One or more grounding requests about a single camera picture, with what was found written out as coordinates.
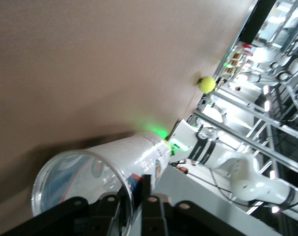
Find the aluminium frame structure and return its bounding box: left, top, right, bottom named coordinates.
left=192, top=0, right=298, bottom=222

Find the brown table mat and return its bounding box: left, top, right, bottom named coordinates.
left=0, top=0, right=259, bottom=232

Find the white blue tennis ball can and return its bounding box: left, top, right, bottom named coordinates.
left=30, top=132, right=173, bottom=236

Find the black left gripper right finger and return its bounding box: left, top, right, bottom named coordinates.
left=138, top=174, right=271, bottom=236

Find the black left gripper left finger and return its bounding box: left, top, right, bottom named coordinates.
left=1, top=194, right=126, bottom=236

